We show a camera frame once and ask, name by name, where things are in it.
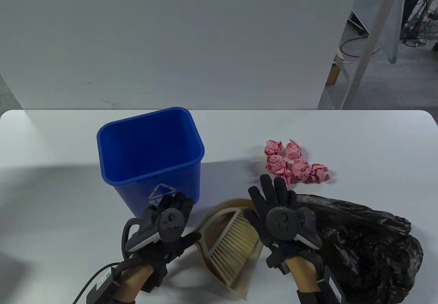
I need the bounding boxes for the person's right hand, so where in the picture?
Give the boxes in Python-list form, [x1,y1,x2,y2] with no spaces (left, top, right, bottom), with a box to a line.
[243,174,310,261]

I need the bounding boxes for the person's left hand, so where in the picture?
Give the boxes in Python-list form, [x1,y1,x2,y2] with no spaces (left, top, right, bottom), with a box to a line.
[132,193,202,286]

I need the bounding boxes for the pile of pink paper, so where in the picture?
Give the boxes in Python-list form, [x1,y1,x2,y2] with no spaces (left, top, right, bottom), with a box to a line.
[264,140,332,185]

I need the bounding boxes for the beige brush with wooden handle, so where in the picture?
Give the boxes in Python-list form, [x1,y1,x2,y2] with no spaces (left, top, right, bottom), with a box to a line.
[202,208,261,286]

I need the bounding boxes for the beige plastic dustpan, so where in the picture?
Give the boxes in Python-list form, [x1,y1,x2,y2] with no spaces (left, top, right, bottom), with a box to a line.
[195,199,264,300]

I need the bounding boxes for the blue recycling bin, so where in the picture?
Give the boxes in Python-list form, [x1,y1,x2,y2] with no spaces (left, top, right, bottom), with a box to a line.
[96,107,205,218]

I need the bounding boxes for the black plastic trash bag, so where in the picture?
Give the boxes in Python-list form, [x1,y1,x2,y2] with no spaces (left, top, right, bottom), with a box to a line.
[294,195,424,304]

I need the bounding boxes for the black right forearm box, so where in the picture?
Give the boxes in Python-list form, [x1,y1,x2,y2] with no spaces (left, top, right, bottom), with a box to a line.
[322,265,346,304]

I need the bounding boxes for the person's right forearm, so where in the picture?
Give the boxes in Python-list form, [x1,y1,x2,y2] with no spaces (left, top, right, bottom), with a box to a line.
[286,256,322,304]

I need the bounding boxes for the person's left forearm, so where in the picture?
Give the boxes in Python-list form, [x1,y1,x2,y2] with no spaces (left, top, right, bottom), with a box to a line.
[113,263,156,304]

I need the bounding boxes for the black left forearm box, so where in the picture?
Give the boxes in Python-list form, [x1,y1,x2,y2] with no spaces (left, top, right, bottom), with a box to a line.
[86,263,121,304]

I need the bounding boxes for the grey left hand controller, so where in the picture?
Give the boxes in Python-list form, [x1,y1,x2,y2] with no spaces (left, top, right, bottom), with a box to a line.
[125,208,188,252]

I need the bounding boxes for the grey hand controller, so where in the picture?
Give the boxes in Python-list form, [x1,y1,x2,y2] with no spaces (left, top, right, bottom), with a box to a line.
[125,208,188,252]
[266,207,323,250]

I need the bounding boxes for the grey right hand controller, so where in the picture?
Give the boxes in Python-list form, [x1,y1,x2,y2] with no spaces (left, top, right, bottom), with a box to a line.
[266,207,323,250]

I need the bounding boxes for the white table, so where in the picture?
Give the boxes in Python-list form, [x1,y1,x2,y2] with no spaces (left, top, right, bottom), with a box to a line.
[0,110,438,304]

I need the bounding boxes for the wooden block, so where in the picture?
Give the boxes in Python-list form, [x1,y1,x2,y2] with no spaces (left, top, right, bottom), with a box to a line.
[326,49,353,85]

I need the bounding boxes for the white partition panel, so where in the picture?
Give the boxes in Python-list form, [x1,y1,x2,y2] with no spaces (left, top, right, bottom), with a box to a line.
[0,0,363,110]

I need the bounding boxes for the grey slanted support beam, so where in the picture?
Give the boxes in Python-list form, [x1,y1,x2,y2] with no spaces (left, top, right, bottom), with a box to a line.
[340,0,408,110]

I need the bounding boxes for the grey blue panel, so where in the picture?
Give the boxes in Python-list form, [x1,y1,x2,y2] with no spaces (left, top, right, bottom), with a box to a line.
[352,0,401,64]

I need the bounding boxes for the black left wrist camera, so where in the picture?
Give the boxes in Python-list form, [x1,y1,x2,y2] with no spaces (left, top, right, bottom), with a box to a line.
[142,266,166,294]

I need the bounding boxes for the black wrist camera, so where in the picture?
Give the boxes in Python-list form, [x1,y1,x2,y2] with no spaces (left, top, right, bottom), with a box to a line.
[266,246,291,274]
[142,266,166,294]

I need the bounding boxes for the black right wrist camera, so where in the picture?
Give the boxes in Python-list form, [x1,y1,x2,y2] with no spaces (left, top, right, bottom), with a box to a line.
[266,246,291,274]

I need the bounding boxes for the black floor cable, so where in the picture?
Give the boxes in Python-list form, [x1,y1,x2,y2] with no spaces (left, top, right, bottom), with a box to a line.
[339,37,381,58]

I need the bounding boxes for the tangle of cables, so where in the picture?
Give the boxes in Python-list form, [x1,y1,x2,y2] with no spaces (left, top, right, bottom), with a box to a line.
[400,0,438,52]

